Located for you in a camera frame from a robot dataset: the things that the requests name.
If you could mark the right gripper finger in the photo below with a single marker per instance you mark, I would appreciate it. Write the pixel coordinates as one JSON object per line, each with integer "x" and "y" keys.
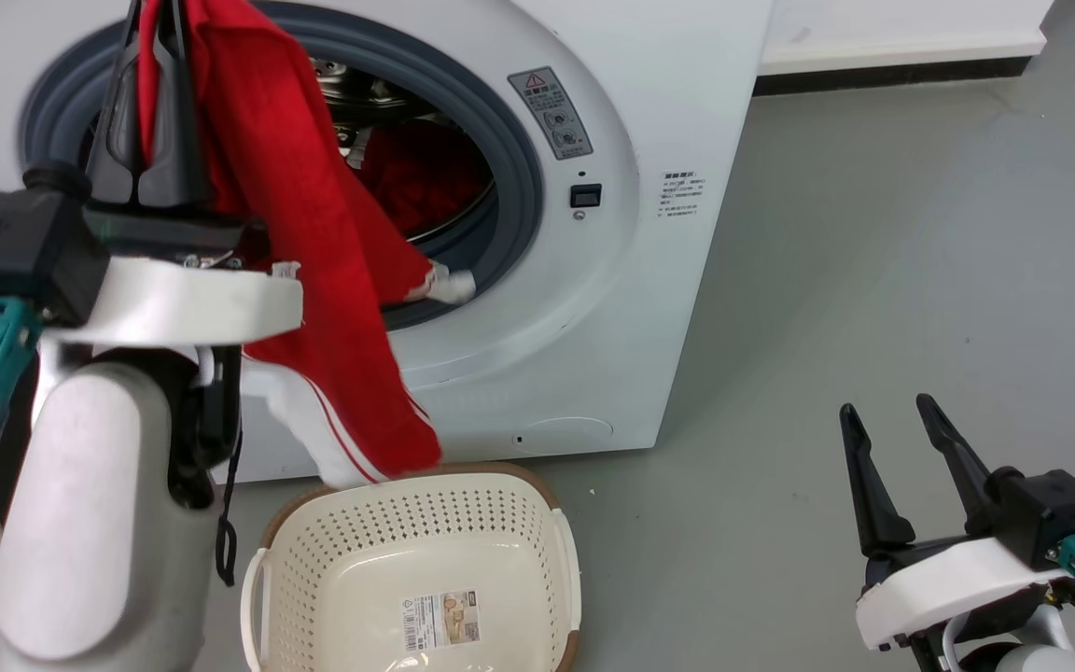
{"x": 962, "y": 467}
{"x": 869, "y": 495}

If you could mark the black door latch socket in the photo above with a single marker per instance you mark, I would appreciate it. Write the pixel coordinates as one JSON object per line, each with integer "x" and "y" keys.
{"x": 585, "y": 196}

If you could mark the steel washing machine drum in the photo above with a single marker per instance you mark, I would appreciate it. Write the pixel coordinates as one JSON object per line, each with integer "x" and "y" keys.
{"x": 379, "y": 93}

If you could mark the paper label sticker with barcode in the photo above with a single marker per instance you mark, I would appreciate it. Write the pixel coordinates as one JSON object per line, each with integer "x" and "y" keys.
{"x": 440, "y": 620}

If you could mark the grey rubber door gasket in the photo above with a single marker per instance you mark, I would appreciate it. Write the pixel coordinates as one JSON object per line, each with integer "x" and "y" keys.
{"x": 511, "y": 177}

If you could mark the white text label sticker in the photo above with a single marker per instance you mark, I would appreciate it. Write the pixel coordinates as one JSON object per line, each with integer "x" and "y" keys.
{"x": 682, "y": 194}

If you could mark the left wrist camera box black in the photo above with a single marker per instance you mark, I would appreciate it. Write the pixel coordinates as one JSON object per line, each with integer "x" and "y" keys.
{"x": 15, "y": 243}

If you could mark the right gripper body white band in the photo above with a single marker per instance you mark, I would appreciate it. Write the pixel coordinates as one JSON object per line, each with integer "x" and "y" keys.
{"x": 948, "y": 588}

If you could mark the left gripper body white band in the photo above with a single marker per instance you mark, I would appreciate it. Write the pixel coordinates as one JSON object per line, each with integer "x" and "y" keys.
{"x": 183, "y": 299}

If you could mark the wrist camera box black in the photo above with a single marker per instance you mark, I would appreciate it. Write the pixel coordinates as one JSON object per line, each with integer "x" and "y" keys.
{"x": 15, "y": 243}
{"x": 1051, "y": 513}

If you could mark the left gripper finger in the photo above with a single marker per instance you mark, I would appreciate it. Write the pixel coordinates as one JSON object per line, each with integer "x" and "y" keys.
{"x": 118, "y": 121}
{"x": 174, "y": 131}

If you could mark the white front-load washing machine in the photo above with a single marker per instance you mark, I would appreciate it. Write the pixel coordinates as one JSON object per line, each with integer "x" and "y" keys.
{"x": 687, "y": 112}

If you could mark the round filter cover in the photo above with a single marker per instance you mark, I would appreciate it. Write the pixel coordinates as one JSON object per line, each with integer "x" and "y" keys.
{"x": 564, "y": 435}

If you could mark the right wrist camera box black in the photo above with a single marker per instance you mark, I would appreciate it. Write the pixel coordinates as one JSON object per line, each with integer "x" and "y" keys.
{"x": 1051, "y": 513}

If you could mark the red garment with white stripes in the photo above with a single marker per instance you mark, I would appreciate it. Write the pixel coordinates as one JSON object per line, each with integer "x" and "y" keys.
{"x": 314, "y": 233}

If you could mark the white wall ledge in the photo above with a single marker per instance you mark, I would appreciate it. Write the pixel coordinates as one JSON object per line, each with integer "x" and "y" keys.
{"x": 901, "y": 33}

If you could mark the red clothes pile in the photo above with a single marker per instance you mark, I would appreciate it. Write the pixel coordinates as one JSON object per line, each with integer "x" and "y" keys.
{"x": 425, "y": 173}

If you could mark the black baseboard strip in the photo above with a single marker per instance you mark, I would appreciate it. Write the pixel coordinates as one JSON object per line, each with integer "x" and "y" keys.
{"x": 892, "y": 76}

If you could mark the grey warning sticker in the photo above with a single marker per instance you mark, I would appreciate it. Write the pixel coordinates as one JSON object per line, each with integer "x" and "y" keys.
{"x": 551, "y": 112}

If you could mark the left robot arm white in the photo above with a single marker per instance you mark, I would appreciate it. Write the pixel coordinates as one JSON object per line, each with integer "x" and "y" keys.
{"x": 80, "y": 523}

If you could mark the cream perforated laundry basket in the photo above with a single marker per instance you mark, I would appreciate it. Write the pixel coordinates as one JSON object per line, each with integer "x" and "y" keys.
{"x": 425, "y": 579}

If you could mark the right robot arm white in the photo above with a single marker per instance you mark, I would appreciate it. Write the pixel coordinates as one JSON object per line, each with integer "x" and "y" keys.
{"x": 1032, "y": 653}

